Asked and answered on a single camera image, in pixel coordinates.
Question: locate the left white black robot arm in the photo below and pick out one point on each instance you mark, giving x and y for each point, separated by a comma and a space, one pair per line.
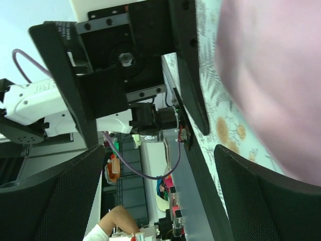
36, 112

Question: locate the dark storage crate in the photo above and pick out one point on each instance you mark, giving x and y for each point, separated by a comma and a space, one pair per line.
129, 188

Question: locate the floral table mat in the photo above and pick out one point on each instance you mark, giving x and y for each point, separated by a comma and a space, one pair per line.
227, 125

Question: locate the pink t shirt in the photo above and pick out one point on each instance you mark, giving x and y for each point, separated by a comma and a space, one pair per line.
268, 58

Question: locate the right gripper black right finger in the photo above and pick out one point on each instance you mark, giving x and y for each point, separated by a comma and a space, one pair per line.
262, 204

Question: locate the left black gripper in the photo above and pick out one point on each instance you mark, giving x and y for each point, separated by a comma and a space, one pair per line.
123, 42

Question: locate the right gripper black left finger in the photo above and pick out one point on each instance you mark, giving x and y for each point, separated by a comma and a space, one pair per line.
54, 204

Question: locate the person forearm in background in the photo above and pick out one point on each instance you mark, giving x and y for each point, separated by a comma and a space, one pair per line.
121, 218

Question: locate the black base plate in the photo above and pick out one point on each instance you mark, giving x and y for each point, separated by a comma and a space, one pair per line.
203, 214

